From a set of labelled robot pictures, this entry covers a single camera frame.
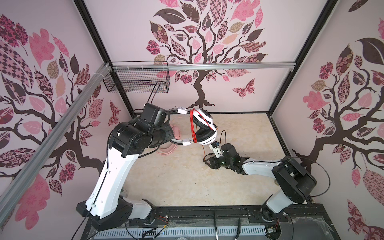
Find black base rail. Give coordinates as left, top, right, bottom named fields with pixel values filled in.
left=80, top=204, right=340, bottom=240

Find white black headphones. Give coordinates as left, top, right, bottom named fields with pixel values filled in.
left=168, top=107, right=218, bottom=146

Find aluminium rail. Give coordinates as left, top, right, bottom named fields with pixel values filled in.
left=112, top=62, right=296, bottom=71
left=1, top=63, right=111, bottom=224

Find aluminium rail back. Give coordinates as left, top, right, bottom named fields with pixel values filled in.
left=112, top=62, right=296, bottom=71

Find pink headphones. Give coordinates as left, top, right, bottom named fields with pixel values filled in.
left=156, top=120, right=181, bottom=156

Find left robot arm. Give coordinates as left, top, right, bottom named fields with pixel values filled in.
left=76, top=104, right=174, bottom=232

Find aluminium rail left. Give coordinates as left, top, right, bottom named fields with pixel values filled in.
left=1, top=63, right=111, bottom=224

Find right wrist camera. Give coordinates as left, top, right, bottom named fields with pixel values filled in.
left=209, top=141, right=223, bottom=159

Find white cable duct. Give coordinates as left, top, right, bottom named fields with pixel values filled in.
left=93, top=226, right=266, bottom=240

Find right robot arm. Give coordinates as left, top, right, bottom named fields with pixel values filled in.
left=204, top=141, right=317, bottom=222

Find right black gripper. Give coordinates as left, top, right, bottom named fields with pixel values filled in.
left=203, top=153, right=233, bottom=170

